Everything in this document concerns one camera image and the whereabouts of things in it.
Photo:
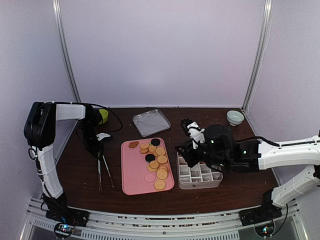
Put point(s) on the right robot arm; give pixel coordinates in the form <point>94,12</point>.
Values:
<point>217,148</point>

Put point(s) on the left metal frame post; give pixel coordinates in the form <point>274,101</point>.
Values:
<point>65,53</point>

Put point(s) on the black sandwich cookie centre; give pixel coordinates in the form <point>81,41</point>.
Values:
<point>150,157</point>

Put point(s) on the metal frame post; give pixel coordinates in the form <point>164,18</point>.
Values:
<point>261,46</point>
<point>65,53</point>

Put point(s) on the silver divided cookie tin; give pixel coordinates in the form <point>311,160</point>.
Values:
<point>198,177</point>

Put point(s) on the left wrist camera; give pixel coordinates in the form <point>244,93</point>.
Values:
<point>104,137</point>

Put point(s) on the black sandwich cookie right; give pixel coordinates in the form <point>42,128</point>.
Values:
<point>155,142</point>

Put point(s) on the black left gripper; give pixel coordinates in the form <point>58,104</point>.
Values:
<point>94,149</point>

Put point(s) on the right metal frame post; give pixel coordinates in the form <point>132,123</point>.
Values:
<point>261,46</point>

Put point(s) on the round dotted biscuit top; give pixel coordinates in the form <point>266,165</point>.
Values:
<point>161,174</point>

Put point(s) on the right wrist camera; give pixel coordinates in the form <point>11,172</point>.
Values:
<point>193,131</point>

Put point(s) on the brown leaf cookie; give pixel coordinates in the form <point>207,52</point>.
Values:
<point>133,144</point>

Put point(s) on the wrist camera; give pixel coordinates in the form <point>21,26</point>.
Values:
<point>193,131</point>
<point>104,137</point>

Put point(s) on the green plastic bowl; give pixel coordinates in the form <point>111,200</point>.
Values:
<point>104,116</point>

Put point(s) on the pink sandwich cookie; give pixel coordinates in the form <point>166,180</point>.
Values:
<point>149,178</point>

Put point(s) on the pink plastic tray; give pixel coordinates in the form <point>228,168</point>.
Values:
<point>134,167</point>

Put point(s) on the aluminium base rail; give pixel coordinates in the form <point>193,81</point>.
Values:
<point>223,225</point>

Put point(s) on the round dotted biscuit bottom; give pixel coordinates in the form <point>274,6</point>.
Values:
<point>160,185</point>

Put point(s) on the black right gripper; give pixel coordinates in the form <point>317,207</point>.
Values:
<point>188,156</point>

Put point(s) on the black sandwich cookie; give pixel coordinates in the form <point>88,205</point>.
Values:
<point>155,142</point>
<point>150,157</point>

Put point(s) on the round dotted biscuit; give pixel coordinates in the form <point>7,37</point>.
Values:
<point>161,174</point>
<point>160,185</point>

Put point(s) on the celadon ceramic bowl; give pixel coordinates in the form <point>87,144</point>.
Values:
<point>234,117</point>

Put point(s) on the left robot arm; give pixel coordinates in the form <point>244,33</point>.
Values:
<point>40,133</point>

